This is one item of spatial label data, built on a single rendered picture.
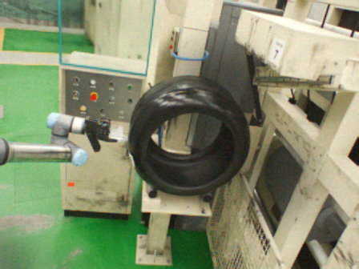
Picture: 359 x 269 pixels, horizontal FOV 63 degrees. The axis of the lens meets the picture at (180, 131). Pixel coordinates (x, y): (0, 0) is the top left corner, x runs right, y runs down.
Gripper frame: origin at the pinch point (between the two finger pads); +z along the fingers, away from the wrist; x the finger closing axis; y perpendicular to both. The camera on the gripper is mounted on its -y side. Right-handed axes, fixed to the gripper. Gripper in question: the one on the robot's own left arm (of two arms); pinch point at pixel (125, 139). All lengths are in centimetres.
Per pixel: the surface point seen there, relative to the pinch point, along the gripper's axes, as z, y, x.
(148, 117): 6.8, 19.2, -10.7
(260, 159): 82, -7, 22
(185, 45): 19, 45, 28
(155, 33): 18, -5, 349
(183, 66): 21.3, 34.8, 27.7
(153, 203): 20.4, -27.5, -9.6
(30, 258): -44, -120, 21
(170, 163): 27.8, -17.7, 14.5
